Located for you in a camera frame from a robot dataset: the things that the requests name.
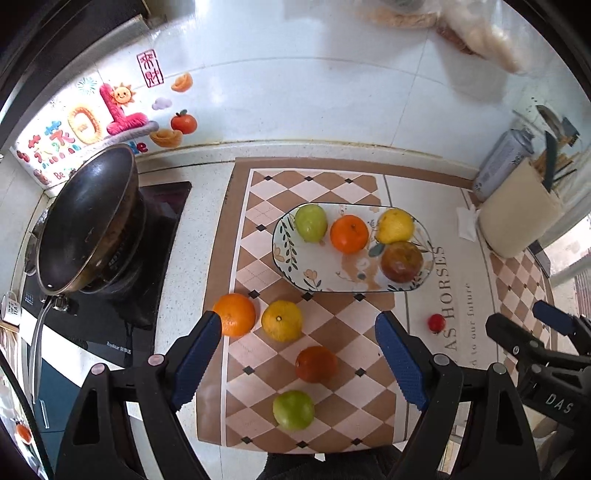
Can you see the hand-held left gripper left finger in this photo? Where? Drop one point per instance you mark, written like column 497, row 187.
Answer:
column 199, row 357

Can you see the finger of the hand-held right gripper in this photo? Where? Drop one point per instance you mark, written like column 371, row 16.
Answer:
column 508, row 334
column 554, row 318

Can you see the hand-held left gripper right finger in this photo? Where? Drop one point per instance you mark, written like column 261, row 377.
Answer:
column 400, row 364

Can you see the small red cherry tomato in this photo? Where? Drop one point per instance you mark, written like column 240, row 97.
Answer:
column 436, row 322

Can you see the orange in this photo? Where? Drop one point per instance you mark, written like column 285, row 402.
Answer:
column 349, row 234
column 235, row 314

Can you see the black glass cooktop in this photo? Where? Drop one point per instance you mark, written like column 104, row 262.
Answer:
column 138, row 318

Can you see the checkered kitchen mat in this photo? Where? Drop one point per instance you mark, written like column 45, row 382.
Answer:
column 332, row 330

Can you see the red-orange persimmon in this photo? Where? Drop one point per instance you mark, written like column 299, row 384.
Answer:
column 316, row 364

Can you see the yellow-orange mandarin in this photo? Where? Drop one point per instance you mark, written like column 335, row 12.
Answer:
column 282, row 320

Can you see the dark red-brown apple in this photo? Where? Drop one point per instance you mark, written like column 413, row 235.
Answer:
column 401, row 261

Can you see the floral oval plate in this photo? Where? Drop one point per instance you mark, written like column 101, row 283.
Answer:
column 344, row 277

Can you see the green apple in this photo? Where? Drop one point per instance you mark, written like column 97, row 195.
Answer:
column 310, row 223
column 293, row 410

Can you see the beige knife holder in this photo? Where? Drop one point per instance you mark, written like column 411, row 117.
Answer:
column 519, row 212

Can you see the white paper tissue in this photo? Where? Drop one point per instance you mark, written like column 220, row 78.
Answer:
column 467, row 224

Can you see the dark clothing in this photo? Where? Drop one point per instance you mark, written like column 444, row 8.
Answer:
column 323, row 467

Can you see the yellow lemon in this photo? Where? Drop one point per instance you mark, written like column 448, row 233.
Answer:
column 395, row 225

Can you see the grey spray can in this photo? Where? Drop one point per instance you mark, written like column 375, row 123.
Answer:
column 501, row 161

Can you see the black frying pan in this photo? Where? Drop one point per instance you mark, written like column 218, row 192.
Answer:
column 87, row 221

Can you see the white mug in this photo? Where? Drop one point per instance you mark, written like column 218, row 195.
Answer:
column 9, row 310

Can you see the clear plastic bag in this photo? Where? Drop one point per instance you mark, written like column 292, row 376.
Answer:
column 480, row 32

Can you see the black range hood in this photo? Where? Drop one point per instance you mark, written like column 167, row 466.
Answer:
column 64, row 32

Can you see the gold ingot wall sticker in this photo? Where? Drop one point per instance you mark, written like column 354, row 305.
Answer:
column 165, row 138
column 182, row 82

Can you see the orange fruit wall sticker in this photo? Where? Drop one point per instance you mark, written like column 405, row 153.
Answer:
column 183, row 122

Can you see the colourful cartoon wall sticker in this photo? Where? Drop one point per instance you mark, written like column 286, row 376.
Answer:
column 83, row 127

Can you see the red seal wall sticker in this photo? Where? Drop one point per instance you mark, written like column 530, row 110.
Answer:
column 150, row 68

